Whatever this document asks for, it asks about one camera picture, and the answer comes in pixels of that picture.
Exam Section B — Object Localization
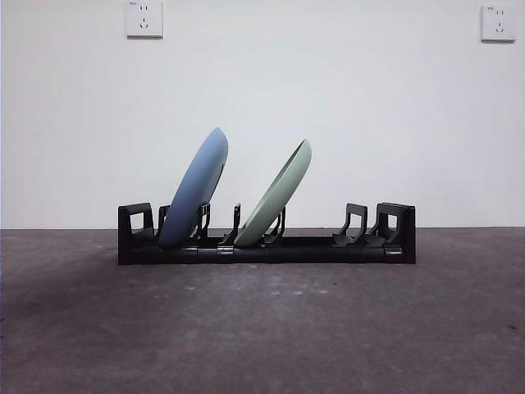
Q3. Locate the pale green plate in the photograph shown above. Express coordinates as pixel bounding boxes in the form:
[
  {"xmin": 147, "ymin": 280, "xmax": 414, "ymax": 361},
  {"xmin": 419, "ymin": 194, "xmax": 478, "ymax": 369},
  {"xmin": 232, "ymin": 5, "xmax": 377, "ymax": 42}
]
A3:
[{"xmin": 233, "ymin": 138, "xmax": 313, "ymax": 249}]

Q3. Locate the blue plate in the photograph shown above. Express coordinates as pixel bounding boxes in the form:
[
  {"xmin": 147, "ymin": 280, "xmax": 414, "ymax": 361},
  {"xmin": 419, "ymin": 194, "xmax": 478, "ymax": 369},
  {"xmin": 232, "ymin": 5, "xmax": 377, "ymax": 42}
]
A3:
[{"xmin": 157, "ymin": 126, "xmax": 230, "ymax": 250}]

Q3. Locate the white wall socket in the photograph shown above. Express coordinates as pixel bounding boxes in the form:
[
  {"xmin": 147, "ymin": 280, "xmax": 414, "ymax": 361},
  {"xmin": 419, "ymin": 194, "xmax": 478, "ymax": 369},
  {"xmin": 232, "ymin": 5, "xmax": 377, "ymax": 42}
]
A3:
[
  {"xmin": 126, "ymin": 0, "xmax": 164, "ymax": 40},
  {"xmin": 480, "ymin": 4, "xmax": 517, "ymax": 43}
]

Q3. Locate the black plate rack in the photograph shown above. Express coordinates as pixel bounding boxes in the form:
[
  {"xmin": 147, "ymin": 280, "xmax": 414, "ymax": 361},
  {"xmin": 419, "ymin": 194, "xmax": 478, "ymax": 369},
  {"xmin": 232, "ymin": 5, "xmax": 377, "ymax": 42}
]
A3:
[{"xmin": 116, "ymin": 202, "xmax": 418, "ymax": 266}]

